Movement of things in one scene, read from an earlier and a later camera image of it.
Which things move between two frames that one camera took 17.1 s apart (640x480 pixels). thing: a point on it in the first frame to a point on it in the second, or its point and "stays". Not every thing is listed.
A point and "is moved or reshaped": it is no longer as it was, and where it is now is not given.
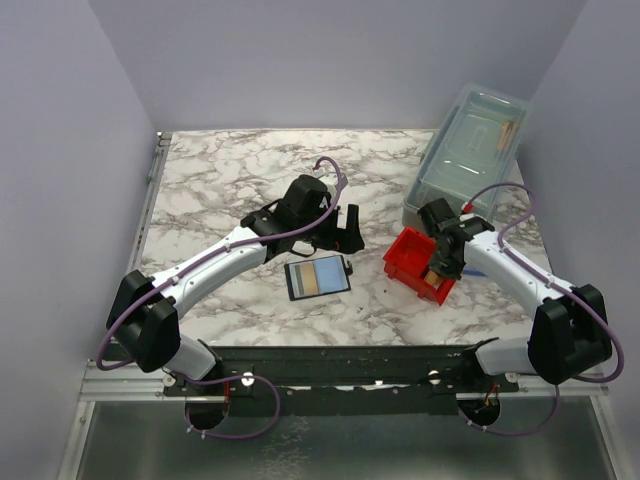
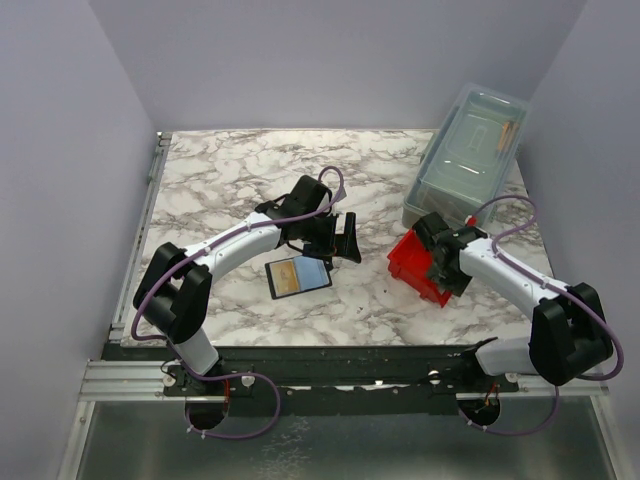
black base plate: [454, 379] stays
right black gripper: [438, 266] to [456, 286]
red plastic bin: [406, 264] stays
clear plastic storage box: [468, 158] stays
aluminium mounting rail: [116, 383] stays
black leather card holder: [317, 277] is moved or reshaped
